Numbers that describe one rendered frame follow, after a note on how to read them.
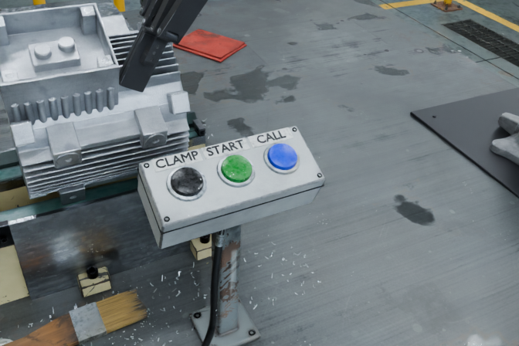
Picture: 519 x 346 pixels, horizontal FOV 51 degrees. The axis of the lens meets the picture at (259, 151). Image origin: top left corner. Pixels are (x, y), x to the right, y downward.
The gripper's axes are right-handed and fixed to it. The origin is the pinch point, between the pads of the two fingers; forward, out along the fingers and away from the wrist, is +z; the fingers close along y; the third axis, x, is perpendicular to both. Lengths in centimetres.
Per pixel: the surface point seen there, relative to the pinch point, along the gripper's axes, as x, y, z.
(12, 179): -4.8, -9.1, 24.5
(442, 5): 303, -226, -49
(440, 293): 44, 24, 10
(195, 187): 0.7, 19.3, 3.7
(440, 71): 85, -29, -14
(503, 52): 289, -151, -39
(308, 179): 11.1, 20.9, -0.6
